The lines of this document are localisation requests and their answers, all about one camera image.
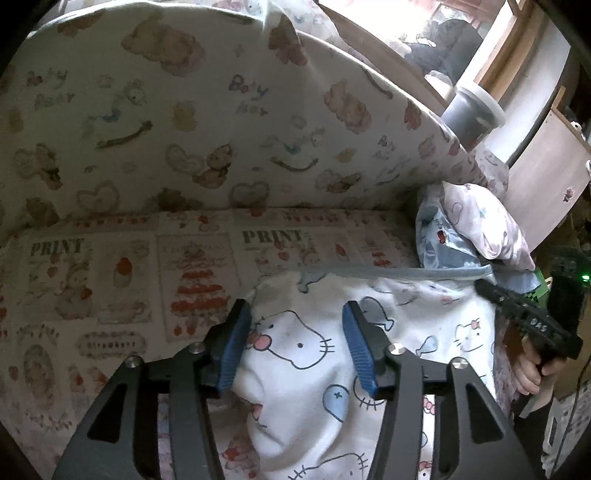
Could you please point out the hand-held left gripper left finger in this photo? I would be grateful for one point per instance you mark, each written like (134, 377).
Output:
(233, 350)

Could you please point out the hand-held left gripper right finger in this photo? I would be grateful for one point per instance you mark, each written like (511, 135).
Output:
(360, 350)

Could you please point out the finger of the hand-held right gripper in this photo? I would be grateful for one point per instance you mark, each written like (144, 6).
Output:
(508, 305)

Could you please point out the white cat print pants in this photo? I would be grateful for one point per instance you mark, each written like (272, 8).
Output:
(323, 323)

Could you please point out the person's right forearm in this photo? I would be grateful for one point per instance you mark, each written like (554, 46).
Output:
(535, 434)

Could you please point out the person's right hand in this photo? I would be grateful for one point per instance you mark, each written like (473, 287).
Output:
(531, 374)

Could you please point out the green checkered box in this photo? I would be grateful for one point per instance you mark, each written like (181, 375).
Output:
(536, 288)

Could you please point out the pink printed pillow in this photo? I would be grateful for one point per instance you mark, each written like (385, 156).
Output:
(489, 221)

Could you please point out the folded light blue blanket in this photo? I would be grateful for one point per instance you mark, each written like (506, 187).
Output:
(443, 244)

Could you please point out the printed bed sheet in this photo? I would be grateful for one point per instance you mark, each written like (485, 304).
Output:
(115, 286)

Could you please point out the white cabinet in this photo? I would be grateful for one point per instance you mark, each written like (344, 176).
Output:
(549, 175)

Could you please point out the dark jar with white lid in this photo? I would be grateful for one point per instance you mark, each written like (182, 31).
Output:
(471, 117)

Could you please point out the bear print headboard cover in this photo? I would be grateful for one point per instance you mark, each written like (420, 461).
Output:
(207, 115)

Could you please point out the wooden window frame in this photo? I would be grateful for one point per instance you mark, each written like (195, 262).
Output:
(489, 50)

